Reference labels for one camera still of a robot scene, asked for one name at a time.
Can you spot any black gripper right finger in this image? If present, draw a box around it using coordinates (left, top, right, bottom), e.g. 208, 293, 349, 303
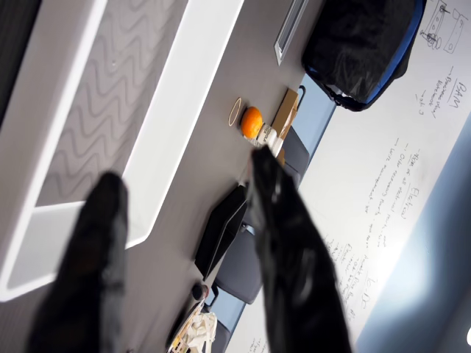
247, 145, 354, 353

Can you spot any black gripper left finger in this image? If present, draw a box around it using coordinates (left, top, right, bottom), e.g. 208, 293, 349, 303
25, 171, 130, 353

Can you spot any small brown round object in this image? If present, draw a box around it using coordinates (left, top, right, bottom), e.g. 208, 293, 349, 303
191, 282, 210, 301

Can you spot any small white tray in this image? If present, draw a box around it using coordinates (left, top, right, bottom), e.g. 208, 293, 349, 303
0, 0, 246, 303

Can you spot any dark grey chair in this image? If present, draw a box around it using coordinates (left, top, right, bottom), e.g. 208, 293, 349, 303
213, 220, 266, 305
279, 126, 311, 181

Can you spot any black open tray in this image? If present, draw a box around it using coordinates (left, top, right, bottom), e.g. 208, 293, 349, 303
194, 182, 252, 282

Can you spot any plate with small parts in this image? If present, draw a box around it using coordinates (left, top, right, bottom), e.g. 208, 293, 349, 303
165, 293, 207, 353

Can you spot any crumpled white paper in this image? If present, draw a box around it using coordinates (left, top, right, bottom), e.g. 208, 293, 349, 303
183, 310, 218, 353

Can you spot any whiteboard with handwriting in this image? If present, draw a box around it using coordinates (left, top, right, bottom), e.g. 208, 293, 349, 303
224, 0, 471, 353

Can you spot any white pill bottle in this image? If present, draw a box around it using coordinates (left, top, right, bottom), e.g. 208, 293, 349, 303
244, 123, 283, 150

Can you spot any orange fruit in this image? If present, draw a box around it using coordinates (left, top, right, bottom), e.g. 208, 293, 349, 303
241, 105, 264, 138

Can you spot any open brown cardboard box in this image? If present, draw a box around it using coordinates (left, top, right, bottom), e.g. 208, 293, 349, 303
271, 88, 300, 143

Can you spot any black bag blue trim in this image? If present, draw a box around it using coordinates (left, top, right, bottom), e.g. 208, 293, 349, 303
301, 0, 428, 112

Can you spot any thin tan ring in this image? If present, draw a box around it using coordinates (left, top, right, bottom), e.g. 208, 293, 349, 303
226, 96, 242, 128

